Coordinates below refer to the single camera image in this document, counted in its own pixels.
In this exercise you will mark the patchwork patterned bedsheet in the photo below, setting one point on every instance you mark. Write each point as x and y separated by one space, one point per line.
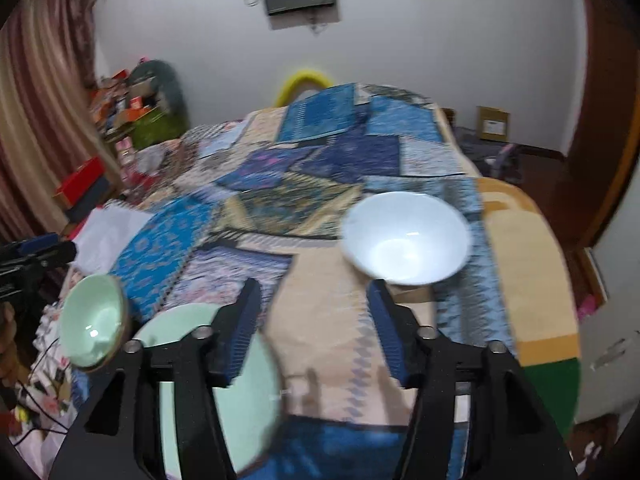
267 204

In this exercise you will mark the light green bowl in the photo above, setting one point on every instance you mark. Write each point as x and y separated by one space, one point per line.
94 321

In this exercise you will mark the red box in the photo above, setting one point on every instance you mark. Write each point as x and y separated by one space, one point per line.
77 184

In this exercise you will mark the white folded cloth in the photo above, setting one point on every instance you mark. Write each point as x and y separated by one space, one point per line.
105 235

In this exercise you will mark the brown wooden door frame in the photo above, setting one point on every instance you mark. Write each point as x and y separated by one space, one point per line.
605 147

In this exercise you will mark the light green plate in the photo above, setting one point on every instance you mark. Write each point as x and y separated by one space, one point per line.
250 409

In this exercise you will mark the green box with clutter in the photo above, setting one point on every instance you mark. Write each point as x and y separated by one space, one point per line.
118 119

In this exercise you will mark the person's left hand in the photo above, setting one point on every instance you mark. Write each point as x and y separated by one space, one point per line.
9 362

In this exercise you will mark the grey green stuffed cushion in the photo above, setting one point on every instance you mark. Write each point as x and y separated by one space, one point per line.
157 84

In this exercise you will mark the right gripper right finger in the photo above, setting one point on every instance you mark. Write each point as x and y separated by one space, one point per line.
476 415

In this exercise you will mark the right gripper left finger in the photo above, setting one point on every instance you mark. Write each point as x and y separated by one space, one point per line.
150 393

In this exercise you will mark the cream yellow green blanket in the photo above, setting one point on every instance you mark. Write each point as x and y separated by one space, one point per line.
538 295

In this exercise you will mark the white bowl black dots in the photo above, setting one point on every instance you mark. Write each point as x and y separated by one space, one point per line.
406 238

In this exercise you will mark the cardboard box on floor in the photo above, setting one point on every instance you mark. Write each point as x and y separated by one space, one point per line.
492 124

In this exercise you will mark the pink striped curtain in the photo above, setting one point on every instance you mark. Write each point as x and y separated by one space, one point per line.
47 132

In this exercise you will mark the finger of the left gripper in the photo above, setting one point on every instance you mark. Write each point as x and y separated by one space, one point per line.
24 248
19 268

